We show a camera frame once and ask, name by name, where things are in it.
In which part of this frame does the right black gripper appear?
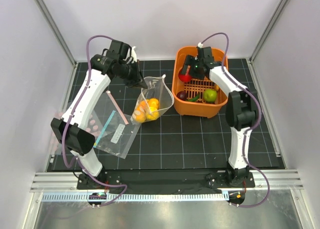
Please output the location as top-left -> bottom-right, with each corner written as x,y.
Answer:
179,54 -> 204,81

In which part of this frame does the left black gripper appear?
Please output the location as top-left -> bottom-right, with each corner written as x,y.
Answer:
116,59 -> 148,90

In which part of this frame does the red apple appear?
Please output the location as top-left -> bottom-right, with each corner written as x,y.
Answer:
178,73 -> 193,83

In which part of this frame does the orange plastic basket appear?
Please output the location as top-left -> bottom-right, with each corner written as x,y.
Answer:
171,46 -> 228,118

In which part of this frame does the small orange fruit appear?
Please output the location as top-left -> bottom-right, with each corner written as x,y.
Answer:
137,100 -> 149,112

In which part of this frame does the white dotted zip bag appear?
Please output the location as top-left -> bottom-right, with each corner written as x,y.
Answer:
130,74 -> 174,125

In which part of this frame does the yellow pear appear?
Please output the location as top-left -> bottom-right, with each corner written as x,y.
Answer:
147,98 -> 160,110

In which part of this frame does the yellow mango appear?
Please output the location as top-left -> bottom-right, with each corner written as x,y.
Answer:
132,109 -> 147,124

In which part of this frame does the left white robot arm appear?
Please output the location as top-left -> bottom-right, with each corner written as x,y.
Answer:
50,39 -> 147,189

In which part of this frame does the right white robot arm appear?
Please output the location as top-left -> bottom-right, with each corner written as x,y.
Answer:
180,44 -> 262,187

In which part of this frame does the pink dotted zip bag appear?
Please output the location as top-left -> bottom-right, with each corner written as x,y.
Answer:
50,90 -> 128,152

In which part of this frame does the blue zipper clear bag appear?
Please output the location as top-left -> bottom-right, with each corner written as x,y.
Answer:
93,110 -> 141,159

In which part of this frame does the green apple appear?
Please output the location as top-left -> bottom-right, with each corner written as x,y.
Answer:
203,89 -> 218,104

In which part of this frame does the dark purple plum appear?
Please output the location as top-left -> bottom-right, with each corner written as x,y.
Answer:
176,91 -> 188,101

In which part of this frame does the black grid mat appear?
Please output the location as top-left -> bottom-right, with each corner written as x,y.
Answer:
47,58 -> 285,172

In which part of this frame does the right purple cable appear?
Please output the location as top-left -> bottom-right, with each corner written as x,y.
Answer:
198,32 -> 270,209

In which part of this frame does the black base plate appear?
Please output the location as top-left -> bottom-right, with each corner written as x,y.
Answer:
74,168 -> 256,194

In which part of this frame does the white slotted cable duct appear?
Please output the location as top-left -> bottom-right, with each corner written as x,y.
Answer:
41,191 -> 229,203

